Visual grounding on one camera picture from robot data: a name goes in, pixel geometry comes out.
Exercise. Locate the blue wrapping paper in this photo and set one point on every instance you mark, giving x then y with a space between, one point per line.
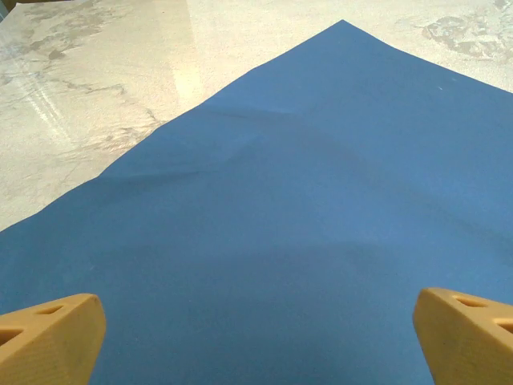
280 200

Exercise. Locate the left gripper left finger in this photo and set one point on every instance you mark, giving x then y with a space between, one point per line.
48 345

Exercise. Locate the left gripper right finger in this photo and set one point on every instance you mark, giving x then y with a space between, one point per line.
465 345

